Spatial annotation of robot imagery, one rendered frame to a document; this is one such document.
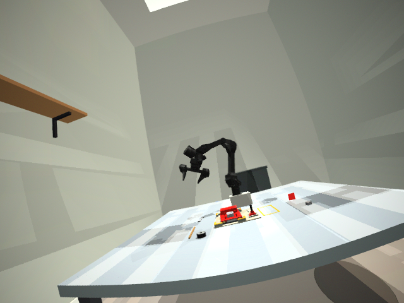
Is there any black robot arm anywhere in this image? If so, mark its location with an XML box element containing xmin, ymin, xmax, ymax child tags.
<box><xmin>183</xmin><ymin>138</ymin><xmax>242</xmax><ymax>196</ymax></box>

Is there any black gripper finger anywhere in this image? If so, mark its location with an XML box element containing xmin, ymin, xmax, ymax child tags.
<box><xmin>181</xmin><ymin>168</ymin><xmax>186</xmax><ymax>181</ymax></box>
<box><xmin>198</xmin><ymin>171</ymin><xmax>206</xmax><ymax>184</ymax></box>

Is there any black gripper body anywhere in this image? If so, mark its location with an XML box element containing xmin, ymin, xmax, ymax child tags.
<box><xmin>179</xmin><ymin>164</ymin><xmax>210</xmax><ymax>177</ymax></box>

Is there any small black toy tyre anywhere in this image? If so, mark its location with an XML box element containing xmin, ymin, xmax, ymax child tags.
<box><xmin>196</xmin><ymin>231</ymin><xmax>206</xmax><ymax>238</ymax></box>

